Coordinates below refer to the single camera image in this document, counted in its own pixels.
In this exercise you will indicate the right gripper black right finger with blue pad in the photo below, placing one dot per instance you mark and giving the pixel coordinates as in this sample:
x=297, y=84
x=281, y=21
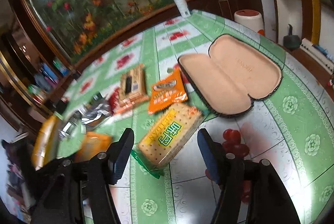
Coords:
x=269, y=200

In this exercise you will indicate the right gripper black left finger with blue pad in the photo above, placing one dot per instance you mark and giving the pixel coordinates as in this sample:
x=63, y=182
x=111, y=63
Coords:
x=62, y=185

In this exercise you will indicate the Weidan cracker pack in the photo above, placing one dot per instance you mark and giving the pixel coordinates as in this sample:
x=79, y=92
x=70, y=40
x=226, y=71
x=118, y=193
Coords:
x=166, y=138

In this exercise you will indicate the orange sunflower seed packet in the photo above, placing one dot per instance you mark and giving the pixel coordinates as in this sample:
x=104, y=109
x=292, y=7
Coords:
x=167, y=92

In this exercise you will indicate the orange yellow cracker box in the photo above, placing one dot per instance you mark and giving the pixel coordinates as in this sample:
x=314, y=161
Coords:
x=93, y=144

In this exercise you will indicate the yellow white storage box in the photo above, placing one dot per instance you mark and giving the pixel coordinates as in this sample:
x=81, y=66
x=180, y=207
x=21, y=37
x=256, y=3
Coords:
x=46, y=145

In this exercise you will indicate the silver foil snack bag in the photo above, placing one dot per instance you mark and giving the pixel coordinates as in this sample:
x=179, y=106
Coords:
x=72, y=127

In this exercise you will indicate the crumpled silver foil bag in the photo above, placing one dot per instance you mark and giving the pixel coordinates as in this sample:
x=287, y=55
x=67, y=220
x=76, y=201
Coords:
x=97, y=114

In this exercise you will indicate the blue bottle on shelf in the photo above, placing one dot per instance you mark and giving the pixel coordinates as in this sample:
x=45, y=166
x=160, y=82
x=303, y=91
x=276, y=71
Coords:
x=50, y=72

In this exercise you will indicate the brown patterned biscuit pack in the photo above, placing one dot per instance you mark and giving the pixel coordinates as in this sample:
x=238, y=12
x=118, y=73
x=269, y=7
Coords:
x=132, y=90

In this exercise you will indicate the open beige glasses case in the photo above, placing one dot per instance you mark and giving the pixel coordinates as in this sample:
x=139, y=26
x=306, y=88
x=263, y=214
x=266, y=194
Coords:
x=231, y=76

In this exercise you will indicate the dark green kettle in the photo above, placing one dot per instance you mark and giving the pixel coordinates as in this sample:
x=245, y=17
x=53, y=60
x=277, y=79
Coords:
x=291, y=41

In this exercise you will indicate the white red stool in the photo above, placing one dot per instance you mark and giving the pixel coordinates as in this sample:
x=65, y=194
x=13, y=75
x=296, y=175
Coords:
x=251, y=19

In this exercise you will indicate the white spray bottle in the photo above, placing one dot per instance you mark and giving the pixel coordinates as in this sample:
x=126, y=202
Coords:
x=182, y=8

